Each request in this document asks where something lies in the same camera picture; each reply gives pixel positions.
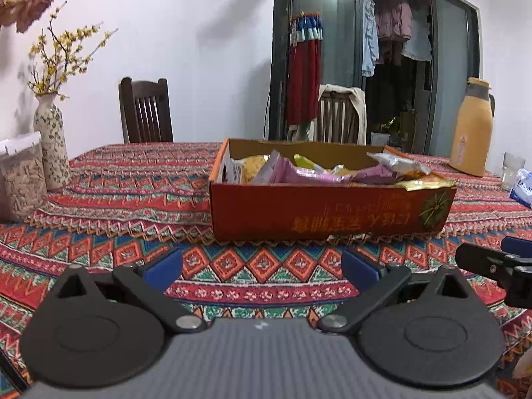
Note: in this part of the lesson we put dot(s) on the chair with draped cloth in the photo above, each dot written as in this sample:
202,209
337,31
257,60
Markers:
359,108

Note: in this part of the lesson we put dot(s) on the yellow flower branches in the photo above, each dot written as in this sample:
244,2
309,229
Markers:
45,87

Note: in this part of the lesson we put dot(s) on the pink artificial flowers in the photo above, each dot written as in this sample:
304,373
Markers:
29,4

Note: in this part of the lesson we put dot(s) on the light blue hanging shirt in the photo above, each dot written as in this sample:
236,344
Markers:
369,37

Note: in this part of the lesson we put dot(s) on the white hanging garment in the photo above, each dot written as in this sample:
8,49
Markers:
417,45

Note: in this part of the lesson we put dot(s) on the tan thermos jug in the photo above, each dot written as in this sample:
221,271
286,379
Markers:
471,133

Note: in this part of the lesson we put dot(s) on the pile of snack packets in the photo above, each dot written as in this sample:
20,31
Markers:
253,166

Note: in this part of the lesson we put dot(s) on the red hanging fabric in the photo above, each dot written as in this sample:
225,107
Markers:
303,79

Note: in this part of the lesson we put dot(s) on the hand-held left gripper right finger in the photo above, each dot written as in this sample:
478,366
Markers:
359,268

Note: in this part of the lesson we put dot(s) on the clear drinking glass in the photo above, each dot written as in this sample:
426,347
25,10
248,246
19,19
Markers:
512,170

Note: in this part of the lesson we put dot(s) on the red cardboard box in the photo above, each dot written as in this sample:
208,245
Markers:
291,216

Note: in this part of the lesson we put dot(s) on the red patterned tablecloth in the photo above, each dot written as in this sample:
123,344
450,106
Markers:
124,216

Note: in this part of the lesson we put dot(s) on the small leaf-patterned vase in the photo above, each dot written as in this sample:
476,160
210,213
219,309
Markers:
52,145

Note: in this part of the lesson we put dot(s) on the large gold snack bag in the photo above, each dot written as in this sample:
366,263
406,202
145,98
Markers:
428,183

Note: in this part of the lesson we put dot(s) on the pink snack pouch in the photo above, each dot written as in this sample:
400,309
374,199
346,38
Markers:
374,174
291,172

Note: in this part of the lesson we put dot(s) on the clear seed container white lid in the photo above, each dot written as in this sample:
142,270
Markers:
23,183

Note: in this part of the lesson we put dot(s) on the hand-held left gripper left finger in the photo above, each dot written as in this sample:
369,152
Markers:
164,268

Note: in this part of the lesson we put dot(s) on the dark wooden chair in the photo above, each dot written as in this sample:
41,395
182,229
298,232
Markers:
143,87

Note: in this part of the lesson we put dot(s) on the pink hanging clothes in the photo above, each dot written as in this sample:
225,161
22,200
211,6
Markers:
395,20

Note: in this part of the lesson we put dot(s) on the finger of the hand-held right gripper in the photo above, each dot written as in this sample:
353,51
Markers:
517,244
478,259

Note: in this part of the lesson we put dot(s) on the wooden chair with slats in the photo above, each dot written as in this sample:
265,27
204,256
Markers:
336,120

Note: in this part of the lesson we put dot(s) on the dark framed glass door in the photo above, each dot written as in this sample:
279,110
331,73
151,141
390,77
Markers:
332,50

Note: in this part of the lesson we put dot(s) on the blue white tissue pack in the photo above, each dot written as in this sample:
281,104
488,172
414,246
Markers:
524,189

